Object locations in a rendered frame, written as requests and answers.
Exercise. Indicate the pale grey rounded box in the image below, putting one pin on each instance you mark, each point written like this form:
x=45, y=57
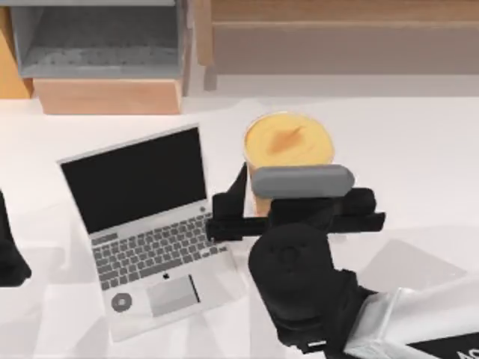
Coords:
x=299, y=181

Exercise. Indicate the orange cup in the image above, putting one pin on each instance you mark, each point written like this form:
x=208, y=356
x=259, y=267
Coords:
x=288, y=140

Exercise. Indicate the silver laptop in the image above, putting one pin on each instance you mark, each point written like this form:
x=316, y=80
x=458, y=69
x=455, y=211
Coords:
x=149, y=224

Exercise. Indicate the pale wooden drawer front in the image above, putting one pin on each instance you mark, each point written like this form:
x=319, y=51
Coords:
x=105, y=95

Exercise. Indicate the wooden open shelf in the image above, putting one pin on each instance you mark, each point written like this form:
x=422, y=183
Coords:
x=337, y=33

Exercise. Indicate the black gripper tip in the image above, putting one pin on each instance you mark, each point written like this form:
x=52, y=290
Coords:
x=11, y=254

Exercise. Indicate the wooden cupboard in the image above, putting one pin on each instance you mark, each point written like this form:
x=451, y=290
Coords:
x=9, y=67

